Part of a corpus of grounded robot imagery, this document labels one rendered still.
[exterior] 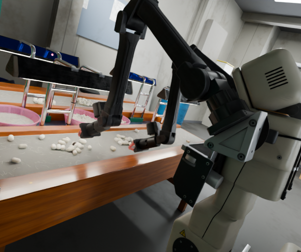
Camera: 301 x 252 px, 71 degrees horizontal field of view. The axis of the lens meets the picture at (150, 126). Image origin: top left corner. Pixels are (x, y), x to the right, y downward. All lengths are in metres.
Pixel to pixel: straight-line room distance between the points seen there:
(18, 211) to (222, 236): 0.61
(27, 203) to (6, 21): 2.66
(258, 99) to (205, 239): 0.43
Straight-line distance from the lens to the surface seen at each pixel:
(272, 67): 0.63
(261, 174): 0.65
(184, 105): 4.45
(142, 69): 4.03
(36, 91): 1.86
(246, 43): 7.28
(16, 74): 0.89
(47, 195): 0.80
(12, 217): 0.79
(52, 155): 1.02
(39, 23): 3.30
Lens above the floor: 1.24
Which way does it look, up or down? 15 degrees down
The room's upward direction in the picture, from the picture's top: 20 degrees clockwise
